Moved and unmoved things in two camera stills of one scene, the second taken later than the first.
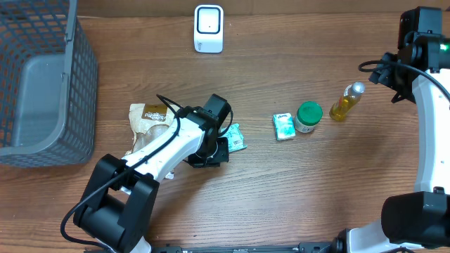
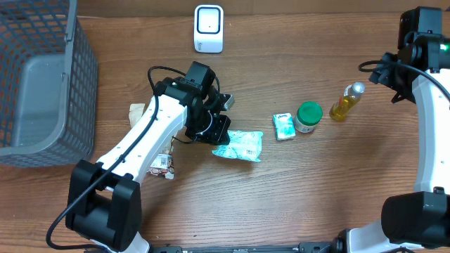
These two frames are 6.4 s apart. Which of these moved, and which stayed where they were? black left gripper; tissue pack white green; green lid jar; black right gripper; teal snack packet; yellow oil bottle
Moved: black left gripper; teal snack packet
Stayed: black right gripper; tissue pack white green; green lid jar; yellow oil bottle
